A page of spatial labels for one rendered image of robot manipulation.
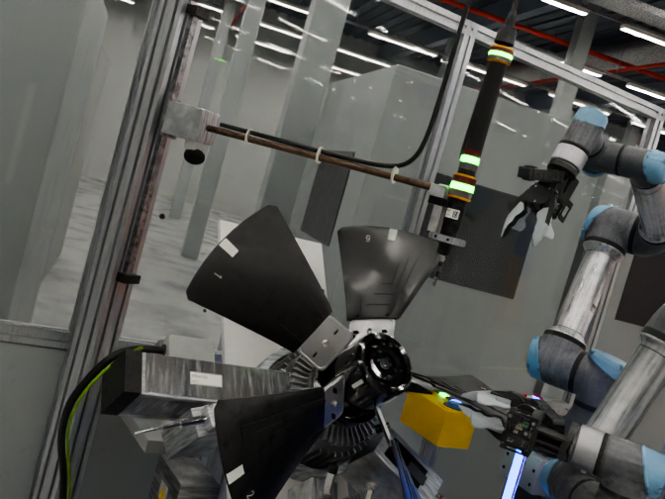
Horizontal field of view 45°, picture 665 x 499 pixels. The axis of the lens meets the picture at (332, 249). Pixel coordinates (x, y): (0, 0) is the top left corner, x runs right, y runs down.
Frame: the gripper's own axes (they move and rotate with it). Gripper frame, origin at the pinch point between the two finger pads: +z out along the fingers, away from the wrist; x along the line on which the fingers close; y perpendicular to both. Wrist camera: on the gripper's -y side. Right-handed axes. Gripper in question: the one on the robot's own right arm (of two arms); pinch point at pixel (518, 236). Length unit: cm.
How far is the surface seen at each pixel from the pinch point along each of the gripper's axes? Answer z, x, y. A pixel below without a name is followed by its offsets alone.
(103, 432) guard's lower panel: 89, 60, -30
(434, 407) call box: 42.0, 7.8, 12.7
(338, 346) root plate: 43, -10, -38
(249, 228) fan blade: 34, 1, -60
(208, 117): 15, 36, -62
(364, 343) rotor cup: 41, -16, -39
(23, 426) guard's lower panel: 95, 62, -48
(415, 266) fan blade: 21.4, -3.7, -25.9
